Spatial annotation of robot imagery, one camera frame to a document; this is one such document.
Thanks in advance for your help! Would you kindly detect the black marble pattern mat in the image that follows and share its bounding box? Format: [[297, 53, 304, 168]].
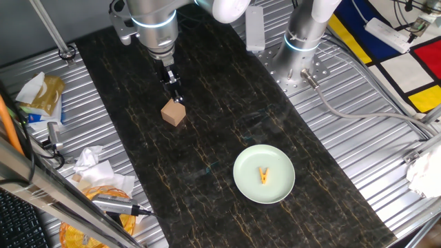
[[74, 0, 397, 248]]

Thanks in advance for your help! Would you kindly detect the black keyboard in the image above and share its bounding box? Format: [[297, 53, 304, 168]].
[[0, 188, 51, 248]]

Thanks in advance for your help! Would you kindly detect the black depth camera cable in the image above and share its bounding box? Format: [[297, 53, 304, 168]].
[[132, 205, 163, 220]]

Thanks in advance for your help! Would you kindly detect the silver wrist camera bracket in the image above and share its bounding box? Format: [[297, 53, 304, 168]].
[[110, 10, 141, 46]]

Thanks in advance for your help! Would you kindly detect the white power strip with plug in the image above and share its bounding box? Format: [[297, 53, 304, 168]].
[[364, 17, 413, 54]]

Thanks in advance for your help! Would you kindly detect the orange tube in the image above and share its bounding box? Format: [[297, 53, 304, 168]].
[[0, 94, 25, 156]]

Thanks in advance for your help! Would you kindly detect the pale green plate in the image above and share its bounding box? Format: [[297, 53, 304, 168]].
[[232, 144, 296, 205]]

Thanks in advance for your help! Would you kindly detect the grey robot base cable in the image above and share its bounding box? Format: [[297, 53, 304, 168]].
[[300, 68, 438, 137]]

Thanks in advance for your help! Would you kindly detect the small silver camera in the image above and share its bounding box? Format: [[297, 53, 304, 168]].
[[46, 121, 65, 152]]

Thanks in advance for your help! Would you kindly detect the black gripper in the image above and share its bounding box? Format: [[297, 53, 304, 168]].
[[154, 60, 185, 104]]

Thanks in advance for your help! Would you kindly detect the colourful mondrian pattern cloth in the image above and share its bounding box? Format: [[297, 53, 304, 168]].
[[327, 0, 441, 114]]

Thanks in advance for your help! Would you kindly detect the short aluminium profile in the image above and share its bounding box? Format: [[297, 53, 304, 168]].
[[420, 103, 441, 125]]

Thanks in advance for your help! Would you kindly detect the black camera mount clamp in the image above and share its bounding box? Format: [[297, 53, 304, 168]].
[[40, 137, 66, 169]]

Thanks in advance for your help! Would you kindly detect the white crumpled cloth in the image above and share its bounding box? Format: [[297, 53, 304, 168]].
[[405, 144, 441, 200]]

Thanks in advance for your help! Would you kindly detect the gold tissue pack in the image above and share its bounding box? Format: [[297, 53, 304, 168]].
[[29, 74, 65, 116]]

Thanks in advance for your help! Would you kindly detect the white tissue sheet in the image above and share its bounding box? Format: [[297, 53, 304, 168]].
[[15, 71, 45, 105]]

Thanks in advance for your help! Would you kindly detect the silver ribbed depth camera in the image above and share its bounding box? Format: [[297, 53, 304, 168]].
[[91, 193, 141, 217]]

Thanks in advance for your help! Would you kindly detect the blue and white box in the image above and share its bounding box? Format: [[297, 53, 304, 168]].
[[20, 98, 65, 132]]

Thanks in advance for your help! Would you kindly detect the crumpled white tissue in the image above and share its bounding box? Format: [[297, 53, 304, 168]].
[[73, 145, 104, 173]]

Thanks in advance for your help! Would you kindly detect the aluminium profile with bracket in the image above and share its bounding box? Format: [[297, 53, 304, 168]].
[[402, 132, 441, 165]]

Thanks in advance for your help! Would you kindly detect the orange wicker basket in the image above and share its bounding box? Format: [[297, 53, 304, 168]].
[[59, 185, 137, 248]]

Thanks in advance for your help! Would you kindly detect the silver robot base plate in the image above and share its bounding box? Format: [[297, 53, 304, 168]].
[[256, 44, 331, 97]]

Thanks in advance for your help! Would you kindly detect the large tan wooden block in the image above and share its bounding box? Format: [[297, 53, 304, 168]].
[[160, 98, 187, 127]]

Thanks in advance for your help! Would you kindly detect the thin metal pole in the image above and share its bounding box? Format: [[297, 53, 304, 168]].
[[29, 0, 77, 67]]

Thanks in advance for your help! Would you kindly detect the aluminium frame bar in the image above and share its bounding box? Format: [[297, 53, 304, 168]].
[[0, 136, 144, 248]]

